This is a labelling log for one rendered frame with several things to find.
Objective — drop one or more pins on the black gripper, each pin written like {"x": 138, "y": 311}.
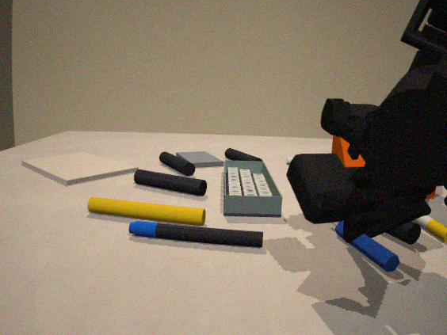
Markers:
{"x": 368, "y": 200}

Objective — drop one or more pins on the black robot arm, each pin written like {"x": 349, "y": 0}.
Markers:
{"x": 408, "y": 131}

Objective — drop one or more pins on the keyboard with white letter keys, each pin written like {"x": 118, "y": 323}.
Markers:
{"x": 250, "y": 190}

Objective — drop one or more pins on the blue stylus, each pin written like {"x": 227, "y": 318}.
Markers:
{"x": 383, "y": 257}

